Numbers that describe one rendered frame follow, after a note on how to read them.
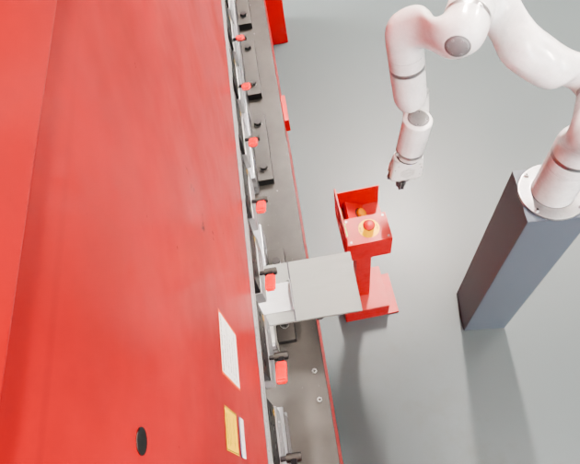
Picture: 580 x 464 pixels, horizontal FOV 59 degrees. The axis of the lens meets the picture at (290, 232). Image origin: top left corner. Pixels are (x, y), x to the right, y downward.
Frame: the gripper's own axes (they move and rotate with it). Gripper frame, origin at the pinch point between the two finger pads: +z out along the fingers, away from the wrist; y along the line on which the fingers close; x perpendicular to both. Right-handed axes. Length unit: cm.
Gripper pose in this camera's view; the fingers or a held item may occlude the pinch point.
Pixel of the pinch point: (400, 182)
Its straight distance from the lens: 176.5
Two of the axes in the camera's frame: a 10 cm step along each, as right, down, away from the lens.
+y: 9.9, -1.6, 0.5
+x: -1.6, -8.6, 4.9
